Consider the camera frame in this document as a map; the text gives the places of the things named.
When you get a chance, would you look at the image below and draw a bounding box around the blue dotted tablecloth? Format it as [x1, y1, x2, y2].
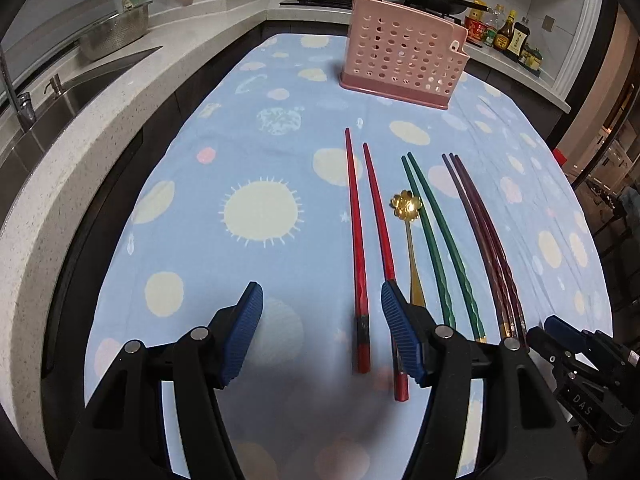
[84, 32, 616, 480]

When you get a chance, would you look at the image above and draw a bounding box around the gold flower spoon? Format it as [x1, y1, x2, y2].
[390, 189, 429, 313]

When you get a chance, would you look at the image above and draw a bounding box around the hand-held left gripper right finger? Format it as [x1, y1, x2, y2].
[380, 280, 589, 480]

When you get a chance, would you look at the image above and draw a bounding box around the speckled stone countertop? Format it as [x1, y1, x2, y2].
[0, 0, 572, 480]

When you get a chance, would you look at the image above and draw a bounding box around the green chopstick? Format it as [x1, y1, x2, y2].
[401, 156, 457, 331]
[407, 151, 489, 345]

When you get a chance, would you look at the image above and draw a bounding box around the red chopstick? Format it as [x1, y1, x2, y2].
[362, 143, 411, 404]
[344, 128, 374, 375]

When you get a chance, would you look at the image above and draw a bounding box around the red seasoning container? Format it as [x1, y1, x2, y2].
[464, 14, 489, 42]

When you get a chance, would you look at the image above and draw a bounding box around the clear plastic bottle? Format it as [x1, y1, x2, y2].
[482, 4, 504, 45]

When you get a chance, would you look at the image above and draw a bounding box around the pink perforated utensil holder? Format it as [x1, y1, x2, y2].
[338, 0, 471, 111]

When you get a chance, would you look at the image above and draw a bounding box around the person's right forearm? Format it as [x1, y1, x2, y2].
[582, 439, 610, 480]

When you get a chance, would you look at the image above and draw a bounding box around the soy sauce bottle yellow label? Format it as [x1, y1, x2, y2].
[494, 9, 519, 51]

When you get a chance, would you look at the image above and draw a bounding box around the dark sauce bottle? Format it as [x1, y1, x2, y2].
[509, 17, 532, 59]

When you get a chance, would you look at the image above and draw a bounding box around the steel colander bowl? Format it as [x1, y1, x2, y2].
[79, 1, 153, 62]

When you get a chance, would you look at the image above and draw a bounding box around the steel kitchen sink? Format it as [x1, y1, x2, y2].
[0, 46, 162, 171]

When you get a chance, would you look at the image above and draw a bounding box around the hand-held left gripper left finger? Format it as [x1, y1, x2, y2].
[60, 281, 265, 480]

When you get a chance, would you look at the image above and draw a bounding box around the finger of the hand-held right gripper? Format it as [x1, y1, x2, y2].
[544, 315, 588, 356]
[527, 326, 568, 378]

